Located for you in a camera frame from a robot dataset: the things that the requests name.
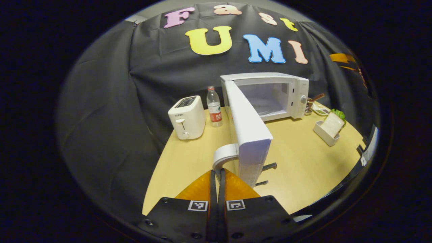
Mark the sandwich with lettuce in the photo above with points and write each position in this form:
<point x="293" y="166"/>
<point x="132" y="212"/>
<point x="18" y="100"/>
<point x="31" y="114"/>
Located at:
<point x="332" y="125"/>

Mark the white divided bean plate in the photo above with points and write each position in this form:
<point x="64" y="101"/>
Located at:
<point x="321" y="109"/>

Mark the clear glass container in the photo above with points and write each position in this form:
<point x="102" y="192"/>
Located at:
<point x="308" y="107"/>

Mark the clear plastic water bottle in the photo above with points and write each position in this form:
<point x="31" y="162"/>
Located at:
<point x="214" y="108"/>

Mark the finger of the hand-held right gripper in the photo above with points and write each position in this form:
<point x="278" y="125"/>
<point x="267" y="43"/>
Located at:
<point x="342" y="58"/>
<point x="349" y="68"/>

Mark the white toaster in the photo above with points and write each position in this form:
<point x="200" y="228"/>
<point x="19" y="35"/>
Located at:
<point x="187" y="118"/>

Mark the white microwave oven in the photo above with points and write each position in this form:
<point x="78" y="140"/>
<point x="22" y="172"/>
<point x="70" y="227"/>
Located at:
<point x="248" y="128"/>

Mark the black backdrop cloth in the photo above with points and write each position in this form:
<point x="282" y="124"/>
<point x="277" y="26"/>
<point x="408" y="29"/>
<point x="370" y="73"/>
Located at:
<point x="101" y="118"/>

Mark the white rack holder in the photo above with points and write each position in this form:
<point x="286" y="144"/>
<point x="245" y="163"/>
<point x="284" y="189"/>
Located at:
<point x="322" y="133"/>

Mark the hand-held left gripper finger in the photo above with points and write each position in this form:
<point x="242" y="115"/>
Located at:
<point x="221" y="209"/>
<point x="213" y="209"/>

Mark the brown wooden spoon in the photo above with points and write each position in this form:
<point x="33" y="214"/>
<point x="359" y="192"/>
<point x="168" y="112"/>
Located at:
<point x="319" y="97"/>

